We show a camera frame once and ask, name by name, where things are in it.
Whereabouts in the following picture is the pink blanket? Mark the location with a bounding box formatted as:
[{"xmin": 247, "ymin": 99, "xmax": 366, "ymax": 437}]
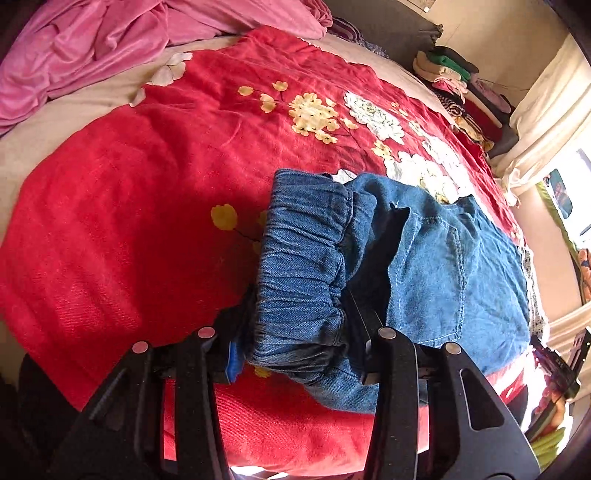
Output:
[{"xmin": 1, "ymin": 0, "xmax": 332, "ymax": 133}]

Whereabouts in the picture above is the red floral bedspread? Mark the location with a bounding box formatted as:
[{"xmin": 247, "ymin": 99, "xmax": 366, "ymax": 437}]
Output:
[{"xmin": 1, "ymin": 27, "xmax": 532, "ymax": 476}]

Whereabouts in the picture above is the striped dark pillow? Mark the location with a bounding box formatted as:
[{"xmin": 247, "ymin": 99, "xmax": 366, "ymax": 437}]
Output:
[{"xmin": 328, "ymin": 17, "xmax": 389, "ymax": 59}]

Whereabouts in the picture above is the yellow-green sleeve forearm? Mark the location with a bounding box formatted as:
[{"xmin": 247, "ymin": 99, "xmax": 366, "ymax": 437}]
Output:
[{"xmin": 531, "ymin": 427, "xmax": 567, "ymax": 471}]

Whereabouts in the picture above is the grey headboard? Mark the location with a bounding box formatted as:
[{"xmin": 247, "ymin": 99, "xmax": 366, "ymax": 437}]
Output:
[{"xmin": 325, "ymin": 0, "xmax": 443, "ymax": 71}]

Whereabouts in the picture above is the blue denim pants lace hem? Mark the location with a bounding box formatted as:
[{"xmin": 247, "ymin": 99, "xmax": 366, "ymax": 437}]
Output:
[{"xmin": 245, "ymin": 169, "xmax": 548, "ymax": 414}]

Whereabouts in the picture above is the window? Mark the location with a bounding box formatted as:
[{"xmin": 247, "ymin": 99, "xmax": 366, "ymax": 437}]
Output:
[{"xmin": 541, "ymin": 138, "xmax": 591, "ymax": 250}]

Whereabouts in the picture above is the pile of folded clothes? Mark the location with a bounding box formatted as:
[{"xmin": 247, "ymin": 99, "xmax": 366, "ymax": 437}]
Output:
[{"xmin": 412, "ymin": 46, "xmax": 518, "ymax": 158}]

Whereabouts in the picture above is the cream curtain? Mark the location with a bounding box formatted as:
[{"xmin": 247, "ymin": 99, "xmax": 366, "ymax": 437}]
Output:
[{"xmin": 492, "ymin": 35, "xmax": 590, "ymax": 206}]

